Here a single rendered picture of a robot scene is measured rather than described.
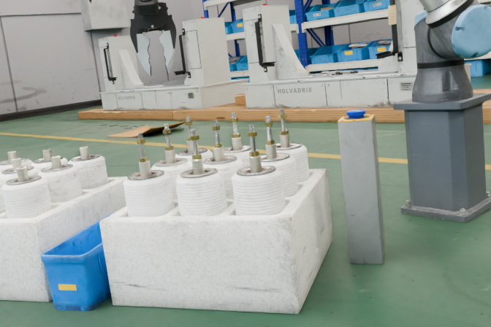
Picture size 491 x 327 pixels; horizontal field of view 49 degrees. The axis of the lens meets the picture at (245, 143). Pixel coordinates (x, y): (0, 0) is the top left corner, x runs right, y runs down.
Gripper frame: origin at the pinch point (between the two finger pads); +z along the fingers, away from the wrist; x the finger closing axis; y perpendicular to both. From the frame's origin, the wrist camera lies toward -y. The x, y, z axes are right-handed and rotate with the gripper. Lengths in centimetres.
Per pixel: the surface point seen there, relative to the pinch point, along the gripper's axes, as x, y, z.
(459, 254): -59, -15, 46
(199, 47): -19, 324, -10
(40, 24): 172, 629, -70
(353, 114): -39.0, -11.3, 13.9
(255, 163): -16.4, -21.3, 19.5
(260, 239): -15.0, -27.9, 32.1
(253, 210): -14.6, -24.6, 27.5
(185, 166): -3.1, -2.9, 21.8
